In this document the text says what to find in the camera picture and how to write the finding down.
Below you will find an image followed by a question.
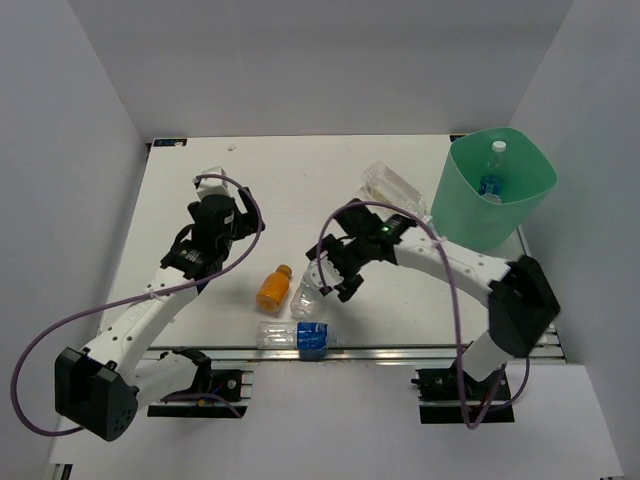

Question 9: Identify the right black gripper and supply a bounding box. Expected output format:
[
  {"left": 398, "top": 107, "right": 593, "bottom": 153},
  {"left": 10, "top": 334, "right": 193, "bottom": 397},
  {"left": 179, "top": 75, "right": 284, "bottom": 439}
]
[{"left": 306, "top": 234, "right": 372, "bottom": 303}]

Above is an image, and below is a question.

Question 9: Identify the clear bottle blue green label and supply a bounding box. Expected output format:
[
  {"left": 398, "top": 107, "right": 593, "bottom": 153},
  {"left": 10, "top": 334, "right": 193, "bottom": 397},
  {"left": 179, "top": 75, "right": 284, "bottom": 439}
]
[{"left": 290, "top": 258, "right": 344, "bottom": 322}]

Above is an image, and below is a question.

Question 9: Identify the orange juice bottle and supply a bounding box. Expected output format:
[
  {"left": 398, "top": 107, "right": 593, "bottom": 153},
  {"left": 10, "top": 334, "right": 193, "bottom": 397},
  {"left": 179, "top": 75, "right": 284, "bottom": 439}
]
[{"left": 255, "top": 264, "right": 292, "bottom": 313}]

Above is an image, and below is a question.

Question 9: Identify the clear bottle dark blue label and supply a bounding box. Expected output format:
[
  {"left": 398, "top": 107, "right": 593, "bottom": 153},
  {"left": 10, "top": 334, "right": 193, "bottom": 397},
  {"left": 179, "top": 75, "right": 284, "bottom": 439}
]
[{"left": 256, "top": 321, "right": 340, "bottom": 351}]

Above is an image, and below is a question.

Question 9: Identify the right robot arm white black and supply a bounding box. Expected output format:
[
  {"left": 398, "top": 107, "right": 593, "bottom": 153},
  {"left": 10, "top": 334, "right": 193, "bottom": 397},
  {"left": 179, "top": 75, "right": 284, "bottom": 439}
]
[{"left": 303, "top": 199, "right": 561, "bottom": 399}]

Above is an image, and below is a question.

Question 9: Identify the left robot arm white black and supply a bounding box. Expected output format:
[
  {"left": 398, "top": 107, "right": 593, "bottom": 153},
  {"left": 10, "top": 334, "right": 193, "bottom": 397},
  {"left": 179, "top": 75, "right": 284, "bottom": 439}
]
[{"left": 54, "top": 182, "right": 264, "bottom": 441}]

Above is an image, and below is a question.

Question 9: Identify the green plastic bin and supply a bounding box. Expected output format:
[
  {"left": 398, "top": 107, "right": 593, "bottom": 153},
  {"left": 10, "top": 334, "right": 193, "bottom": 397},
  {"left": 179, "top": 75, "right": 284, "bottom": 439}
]
[{"left": 431, "top": 127, "right": 558, "bottom": 251}]

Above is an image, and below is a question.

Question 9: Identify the large clear square bottle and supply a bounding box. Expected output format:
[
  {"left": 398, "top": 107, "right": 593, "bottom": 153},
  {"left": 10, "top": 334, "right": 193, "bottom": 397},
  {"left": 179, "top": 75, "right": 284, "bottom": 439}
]
[{"left": 361, "top": 162, "right": 432, "bottom": 223}]

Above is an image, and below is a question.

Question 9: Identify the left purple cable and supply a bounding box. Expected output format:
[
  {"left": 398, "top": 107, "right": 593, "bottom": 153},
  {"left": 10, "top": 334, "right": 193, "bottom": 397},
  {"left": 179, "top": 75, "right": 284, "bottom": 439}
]
[{"left": 9, "top": 173, "right": 265, "bottom": 437}]

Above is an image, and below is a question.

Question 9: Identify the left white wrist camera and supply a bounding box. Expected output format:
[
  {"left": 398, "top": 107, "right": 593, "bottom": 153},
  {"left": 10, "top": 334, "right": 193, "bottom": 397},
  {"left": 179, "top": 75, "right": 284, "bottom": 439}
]
[{"left": 193, "top": 167, "right": 230, "bottom": 201}]

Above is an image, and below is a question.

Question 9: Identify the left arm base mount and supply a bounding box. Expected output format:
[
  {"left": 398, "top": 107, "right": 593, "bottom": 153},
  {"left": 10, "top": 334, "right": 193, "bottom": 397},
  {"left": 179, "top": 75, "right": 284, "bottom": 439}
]
[{"left": 147, "top": 347, "right": 253, "bottom": 419}]

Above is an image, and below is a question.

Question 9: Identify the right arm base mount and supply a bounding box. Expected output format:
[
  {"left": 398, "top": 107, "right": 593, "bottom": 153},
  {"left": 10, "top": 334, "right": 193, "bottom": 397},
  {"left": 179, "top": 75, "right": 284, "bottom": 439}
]
[{"left": 408, "top": 367, "right": 516, "bottom": 425}]

